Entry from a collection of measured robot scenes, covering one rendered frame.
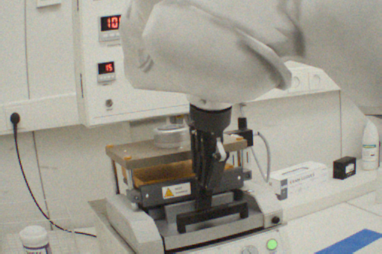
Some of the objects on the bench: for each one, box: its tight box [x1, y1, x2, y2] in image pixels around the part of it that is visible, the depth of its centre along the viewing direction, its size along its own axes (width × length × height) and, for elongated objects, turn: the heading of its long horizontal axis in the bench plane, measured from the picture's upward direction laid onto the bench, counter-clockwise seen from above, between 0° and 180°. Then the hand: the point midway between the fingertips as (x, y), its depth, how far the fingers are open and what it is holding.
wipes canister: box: [19, 225, 52, 254], centre depth 116 cm, size 9×9×15 cm
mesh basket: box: [0, 198, 80, 254], centre depth 138 cm, size 22×26×13 cm
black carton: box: [333, 155, 357, 180], centre depth 174 cm, size 6×9×7 cm
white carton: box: [260, 161, 328, 201], centre depth 168 cm, size 12×23×7 cm
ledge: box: [278, 158, 380, 221], centre depth 174 cm, size 30×84×4 cm
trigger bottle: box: [361, 118, 379, 170], centre depth 177 cm, size 9×8×25 cm
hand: (204, 196), depth 99 cm, fingers closed, pressing on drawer
